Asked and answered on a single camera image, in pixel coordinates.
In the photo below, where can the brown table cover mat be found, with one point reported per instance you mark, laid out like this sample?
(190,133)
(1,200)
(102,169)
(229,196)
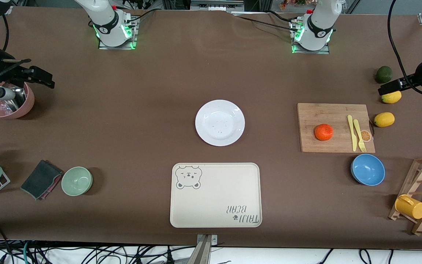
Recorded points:
(159,91)

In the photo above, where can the white round plate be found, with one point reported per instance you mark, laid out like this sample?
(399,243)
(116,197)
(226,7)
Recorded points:
(220,123)

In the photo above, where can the yellow mug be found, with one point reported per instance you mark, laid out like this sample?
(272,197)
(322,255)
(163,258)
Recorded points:
(410,207)

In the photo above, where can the light green bowl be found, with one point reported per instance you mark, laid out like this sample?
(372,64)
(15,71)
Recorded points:
(77,181)

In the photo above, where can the pink bowl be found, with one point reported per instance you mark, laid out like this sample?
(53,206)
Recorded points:
(26,106)

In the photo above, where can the dark grey folded cloth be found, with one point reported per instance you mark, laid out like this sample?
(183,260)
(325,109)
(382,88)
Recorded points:
(40,179)

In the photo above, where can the blue bowl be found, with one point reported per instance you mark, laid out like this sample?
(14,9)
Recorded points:
(367,169)

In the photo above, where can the grey metal box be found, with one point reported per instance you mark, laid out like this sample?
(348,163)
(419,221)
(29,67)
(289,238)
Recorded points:
(216,4)

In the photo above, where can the beige bear print tray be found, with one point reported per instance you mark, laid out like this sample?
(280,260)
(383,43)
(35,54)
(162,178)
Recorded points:
(214,198)

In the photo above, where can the yellow plastic knife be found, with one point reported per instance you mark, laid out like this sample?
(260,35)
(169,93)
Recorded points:
(352,134)

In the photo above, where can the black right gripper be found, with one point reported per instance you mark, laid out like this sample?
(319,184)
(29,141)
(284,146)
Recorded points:
(6,67)

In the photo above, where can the bamboo cutting board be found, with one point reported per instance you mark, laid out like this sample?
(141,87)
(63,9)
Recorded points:
(313,113)

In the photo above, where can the dark green avocado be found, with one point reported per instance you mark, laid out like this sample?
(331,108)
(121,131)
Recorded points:
(383,74)

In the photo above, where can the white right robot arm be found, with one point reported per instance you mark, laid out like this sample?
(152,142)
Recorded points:
(108,22)

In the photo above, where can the metal scoop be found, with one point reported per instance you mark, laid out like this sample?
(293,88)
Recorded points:
(17,102)

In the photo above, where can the yellow plastic fork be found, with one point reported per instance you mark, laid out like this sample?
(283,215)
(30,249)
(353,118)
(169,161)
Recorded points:
(358,132)

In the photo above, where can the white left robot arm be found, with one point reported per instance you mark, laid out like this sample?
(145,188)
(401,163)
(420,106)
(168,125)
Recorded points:
(319,25)

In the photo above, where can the aluminium mount post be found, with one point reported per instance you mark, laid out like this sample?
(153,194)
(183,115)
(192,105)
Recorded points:
(205,249)

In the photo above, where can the orange fruit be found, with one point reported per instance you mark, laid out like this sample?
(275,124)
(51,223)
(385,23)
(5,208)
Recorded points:
(324,132)

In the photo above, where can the yellow lemon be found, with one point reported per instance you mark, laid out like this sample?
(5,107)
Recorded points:
(392,98)
(384,119)

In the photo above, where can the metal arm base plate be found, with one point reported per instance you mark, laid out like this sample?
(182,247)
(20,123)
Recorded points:
(104,47)
(321,52)

